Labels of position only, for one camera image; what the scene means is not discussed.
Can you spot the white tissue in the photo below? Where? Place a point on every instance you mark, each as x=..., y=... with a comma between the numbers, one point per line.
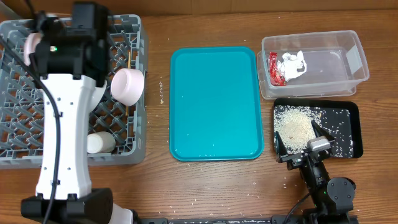
x=292, y=65

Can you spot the white paper cup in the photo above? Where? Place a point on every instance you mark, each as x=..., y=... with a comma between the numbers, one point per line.
x=101, y=142

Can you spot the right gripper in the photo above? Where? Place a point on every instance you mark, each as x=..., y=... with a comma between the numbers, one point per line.
x=298, y=157

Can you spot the teal plastic serving tray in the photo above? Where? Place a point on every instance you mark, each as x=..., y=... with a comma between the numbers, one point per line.
x=215, y=105

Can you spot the red snack wrapper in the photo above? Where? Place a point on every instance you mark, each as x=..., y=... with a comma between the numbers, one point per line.
x=276, y=78

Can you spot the rice pile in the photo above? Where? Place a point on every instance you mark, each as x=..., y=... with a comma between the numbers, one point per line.
x=293, y=123

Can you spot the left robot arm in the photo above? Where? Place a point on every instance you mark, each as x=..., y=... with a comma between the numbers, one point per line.
x=70, y=63

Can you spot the black plastic tray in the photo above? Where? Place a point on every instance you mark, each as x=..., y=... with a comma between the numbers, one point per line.
x=354, y=116

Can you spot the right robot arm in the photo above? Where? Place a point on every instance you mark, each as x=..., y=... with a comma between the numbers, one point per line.
x=329, y=200

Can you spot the clear plastic waste bin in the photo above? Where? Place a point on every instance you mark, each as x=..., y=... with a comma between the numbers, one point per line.
x=334, y=64

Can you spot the large white round plate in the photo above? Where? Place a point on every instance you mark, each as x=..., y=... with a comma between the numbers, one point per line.
x=30, y=44

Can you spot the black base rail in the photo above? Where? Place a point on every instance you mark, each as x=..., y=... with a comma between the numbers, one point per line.
x=248, y=220

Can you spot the wooden chopstick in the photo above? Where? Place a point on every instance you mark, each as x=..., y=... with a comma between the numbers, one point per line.
x=128, y=66

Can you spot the grey plastic dishwasher rack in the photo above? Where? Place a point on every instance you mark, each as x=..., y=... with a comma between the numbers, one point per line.
x=22, y=108

